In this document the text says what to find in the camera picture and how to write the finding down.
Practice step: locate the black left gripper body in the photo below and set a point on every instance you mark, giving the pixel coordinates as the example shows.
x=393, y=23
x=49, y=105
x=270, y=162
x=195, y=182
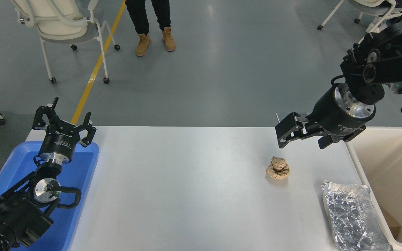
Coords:
x=59, y=141

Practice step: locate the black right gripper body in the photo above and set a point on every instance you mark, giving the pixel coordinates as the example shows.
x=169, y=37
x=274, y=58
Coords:
x=333, y=118

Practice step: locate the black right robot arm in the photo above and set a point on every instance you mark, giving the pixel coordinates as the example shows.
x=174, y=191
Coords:
x=389, y=59

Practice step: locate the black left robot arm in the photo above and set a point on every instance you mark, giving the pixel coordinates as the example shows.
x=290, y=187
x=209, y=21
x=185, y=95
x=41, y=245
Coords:
x=16, y=216

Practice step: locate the blue plastic tray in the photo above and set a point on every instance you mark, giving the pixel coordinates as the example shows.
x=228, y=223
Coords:
x=82, y=167

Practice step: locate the crumpled tan paper ball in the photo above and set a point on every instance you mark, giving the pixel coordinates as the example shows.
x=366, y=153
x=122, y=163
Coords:
x=278, y=168

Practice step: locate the large pale bin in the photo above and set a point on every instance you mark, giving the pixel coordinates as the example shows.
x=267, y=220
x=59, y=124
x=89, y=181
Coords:
x=396, y=174

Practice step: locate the brown cardboard piece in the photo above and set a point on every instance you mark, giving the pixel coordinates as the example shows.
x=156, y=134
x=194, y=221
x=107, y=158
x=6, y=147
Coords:
x=393, y=223

